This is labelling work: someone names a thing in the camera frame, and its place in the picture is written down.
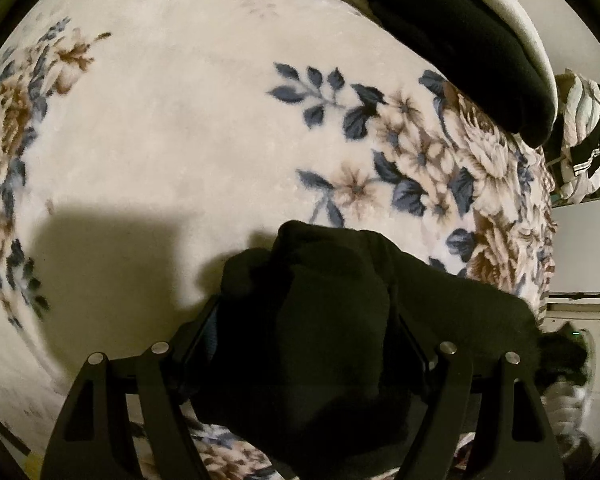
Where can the pile of clothes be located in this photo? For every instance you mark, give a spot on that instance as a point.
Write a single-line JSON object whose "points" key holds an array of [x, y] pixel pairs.
{"points": [[582, 135]]}

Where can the folded black garment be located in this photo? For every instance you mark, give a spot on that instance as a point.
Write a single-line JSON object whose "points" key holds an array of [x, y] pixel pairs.
{"points": [[460, 35]]}

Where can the white pillow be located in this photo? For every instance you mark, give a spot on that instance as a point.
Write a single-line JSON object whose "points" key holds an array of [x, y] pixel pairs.
{"points": [[520, 15]]}

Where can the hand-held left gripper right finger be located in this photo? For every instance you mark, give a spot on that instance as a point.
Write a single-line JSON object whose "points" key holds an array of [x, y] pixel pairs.
{"points": [[450, 375]]}

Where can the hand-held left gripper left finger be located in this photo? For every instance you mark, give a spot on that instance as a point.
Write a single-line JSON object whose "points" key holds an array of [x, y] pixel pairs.
{"points": [[209, 335]]}

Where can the white cabinet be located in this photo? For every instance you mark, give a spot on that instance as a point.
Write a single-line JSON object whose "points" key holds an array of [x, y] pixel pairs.
{"points": [[587, 245]]}

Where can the black printed garment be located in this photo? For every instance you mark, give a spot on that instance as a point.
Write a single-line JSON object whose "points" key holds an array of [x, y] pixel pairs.
{"points": [[330, 330]]}

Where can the floral blanket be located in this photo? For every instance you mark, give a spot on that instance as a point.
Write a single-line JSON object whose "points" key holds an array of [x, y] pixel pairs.
{"points": [[180, 135]]}

